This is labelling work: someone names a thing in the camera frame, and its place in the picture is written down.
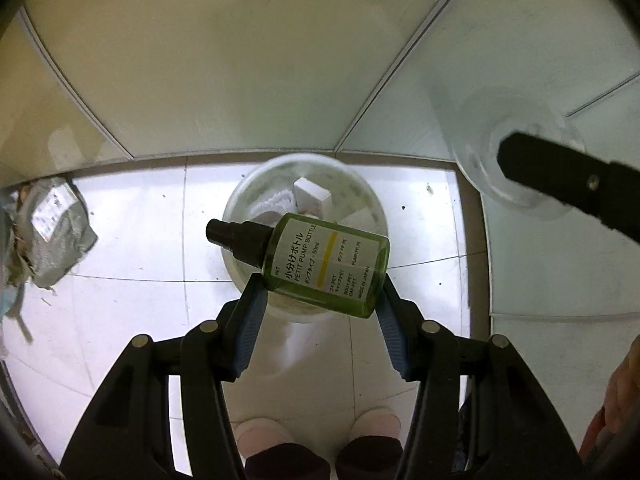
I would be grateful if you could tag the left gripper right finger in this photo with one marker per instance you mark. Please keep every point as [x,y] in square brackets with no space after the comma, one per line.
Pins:
[401,323]

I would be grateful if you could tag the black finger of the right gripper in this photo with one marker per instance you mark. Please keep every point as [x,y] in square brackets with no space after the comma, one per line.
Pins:
[607,191]

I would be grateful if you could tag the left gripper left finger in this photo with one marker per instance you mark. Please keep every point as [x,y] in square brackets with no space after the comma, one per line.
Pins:
[238,328]

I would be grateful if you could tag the small green pump bottle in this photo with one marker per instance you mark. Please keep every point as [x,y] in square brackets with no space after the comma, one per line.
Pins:
[324,264]

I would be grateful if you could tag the clear plastic cup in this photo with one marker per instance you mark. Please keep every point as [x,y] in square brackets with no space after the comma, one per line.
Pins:
[486,118]

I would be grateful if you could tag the right pink slipper foot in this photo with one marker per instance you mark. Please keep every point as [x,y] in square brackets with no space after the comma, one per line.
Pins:
[379,422]

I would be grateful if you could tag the pink slipper foot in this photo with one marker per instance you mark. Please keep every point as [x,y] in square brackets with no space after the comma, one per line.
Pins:
[379,422]
[259,435]

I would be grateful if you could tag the left pink slipper foot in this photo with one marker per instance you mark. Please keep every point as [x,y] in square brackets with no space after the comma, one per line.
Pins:
[259,435]

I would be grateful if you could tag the small white box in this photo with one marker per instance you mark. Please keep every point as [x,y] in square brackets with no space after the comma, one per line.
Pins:
[311,196]

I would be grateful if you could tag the crumpled grey plastic bag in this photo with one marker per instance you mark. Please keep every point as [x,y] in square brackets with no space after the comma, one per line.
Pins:
[51,232]

